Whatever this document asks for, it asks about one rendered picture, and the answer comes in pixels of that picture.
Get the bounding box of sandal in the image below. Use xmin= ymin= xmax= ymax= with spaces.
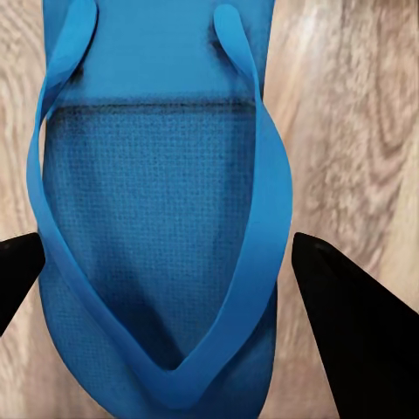
xmin=26 ymin=0 xmax=293 ymax=419

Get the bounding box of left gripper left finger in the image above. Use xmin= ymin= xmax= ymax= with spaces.
xmin=0 ymin=232 xmax=45 ymax=336

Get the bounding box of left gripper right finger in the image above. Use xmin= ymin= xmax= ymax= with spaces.
xmin=292 ymin=232 xmax=419 ymax=419

